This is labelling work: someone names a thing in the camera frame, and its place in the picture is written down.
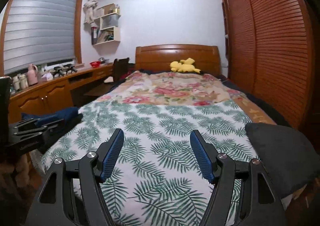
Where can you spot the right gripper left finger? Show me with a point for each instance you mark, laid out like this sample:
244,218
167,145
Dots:
72,188

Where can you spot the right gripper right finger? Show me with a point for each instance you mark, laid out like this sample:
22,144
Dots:
258,201

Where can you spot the navy blue suit jacket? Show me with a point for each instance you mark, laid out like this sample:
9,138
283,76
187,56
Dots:
68,115

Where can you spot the wooden desk cabinet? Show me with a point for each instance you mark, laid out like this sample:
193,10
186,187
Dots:
54,95

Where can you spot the pink jug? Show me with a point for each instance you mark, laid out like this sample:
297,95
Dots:
32,74

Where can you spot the dark grey sleeve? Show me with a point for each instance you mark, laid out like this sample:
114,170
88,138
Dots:
287,155

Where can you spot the palm leaf print sheet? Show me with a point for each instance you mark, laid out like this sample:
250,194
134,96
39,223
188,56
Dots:
156,180

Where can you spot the red bowl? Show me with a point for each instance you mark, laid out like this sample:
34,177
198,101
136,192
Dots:
95,64

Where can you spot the grey window blind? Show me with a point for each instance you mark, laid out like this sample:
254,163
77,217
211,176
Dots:
38,32

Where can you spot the dark wooden chair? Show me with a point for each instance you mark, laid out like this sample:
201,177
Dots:
120,67

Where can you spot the floral quilt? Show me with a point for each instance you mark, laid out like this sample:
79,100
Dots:
185,89

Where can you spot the white tied curtain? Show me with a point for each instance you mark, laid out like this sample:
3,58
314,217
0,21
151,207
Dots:
88,9

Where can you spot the wooden headboard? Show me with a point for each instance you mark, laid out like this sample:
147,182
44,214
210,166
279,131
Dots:
159,57

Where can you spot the yellow plush toy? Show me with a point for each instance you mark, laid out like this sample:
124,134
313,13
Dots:
184,66

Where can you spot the wooden louvered wardrobe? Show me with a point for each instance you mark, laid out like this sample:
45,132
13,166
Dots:
271,54

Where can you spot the white wall shelf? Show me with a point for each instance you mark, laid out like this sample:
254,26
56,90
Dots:
106,24

